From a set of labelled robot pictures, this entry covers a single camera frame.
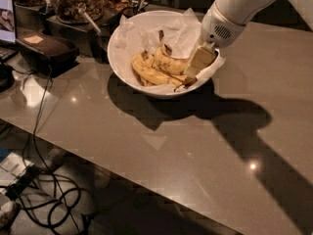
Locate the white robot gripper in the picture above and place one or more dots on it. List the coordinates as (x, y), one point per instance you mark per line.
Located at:
(217, 29)

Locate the spotted yellow banana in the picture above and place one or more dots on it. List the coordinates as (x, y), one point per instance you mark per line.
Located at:
(156, 77)
(163, 60)

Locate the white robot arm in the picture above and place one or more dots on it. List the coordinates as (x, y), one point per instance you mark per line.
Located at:
(242, 11)

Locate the spotted yellow banana front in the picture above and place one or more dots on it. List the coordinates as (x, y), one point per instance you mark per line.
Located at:
(156, 77)

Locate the small banana left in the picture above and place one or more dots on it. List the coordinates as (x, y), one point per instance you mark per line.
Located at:
(148, 60)

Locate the white ceramic bowl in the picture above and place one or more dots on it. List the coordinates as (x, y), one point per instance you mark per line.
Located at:
(154, 54)

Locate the white paper liner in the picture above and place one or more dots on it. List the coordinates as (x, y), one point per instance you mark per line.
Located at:
(140, 33)

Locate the black display stand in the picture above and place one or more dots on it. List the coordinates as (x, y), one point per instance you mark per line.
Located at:
(83, 36)

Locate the glass jar of nuts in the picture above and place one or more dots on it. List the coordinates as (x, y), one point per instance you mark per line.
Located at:
(70, 11)

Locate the black pouch with label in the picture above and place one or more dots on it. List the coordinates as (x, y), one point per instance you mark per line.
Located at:
(46, 54)

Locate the laptop with lit screen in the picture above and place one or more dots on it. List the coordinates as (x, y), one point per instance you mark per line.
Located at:
(8, 30)

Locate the power adapter on floor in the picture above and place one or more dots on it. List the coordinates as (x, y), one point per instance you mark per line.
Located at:
(16, 173)

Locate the white scoop handle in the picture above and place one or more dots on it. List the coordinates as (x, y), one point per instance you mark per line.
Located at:
(90, 21)

